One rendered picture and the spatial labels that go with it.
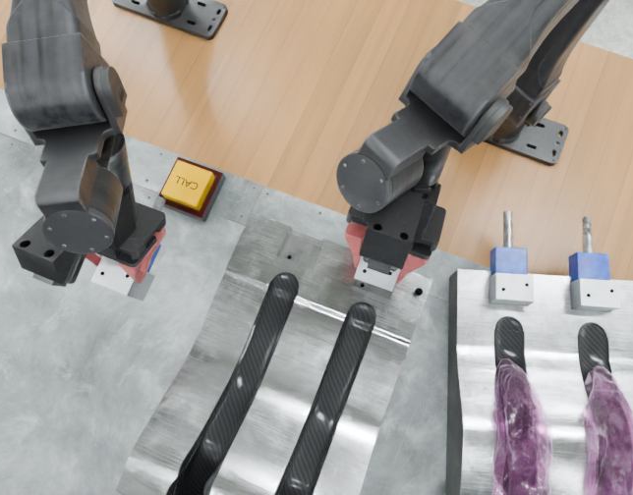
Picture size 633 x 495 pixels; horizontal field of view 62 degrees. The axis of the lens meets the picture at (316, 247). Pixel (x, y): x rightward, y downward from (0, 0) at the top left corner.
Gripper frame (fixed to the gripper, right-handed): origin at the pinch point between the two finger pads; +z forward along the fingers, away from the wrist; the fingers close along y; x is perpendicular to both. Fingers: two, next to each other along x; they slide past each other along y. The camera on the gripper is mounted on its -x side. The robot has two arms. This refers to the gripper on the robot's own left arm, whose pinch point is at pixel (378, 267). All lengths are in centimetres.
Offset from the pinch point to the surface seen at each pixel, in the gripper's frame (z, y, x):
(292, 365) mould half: 12.5, -6.3, -9.4
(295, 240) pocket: 5.3, -12.2, 5.3
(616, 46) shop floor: 12, 51, 153
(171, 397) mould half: 15.2, -18.6, -17.9
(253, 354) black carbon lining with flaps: 13.1, -11.7, -9.4
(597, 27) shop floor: 10, 43, 157
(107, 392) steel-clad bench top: 26.3, -30.7, -15.4
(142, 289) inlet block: 7.7, -27.1, -9.8
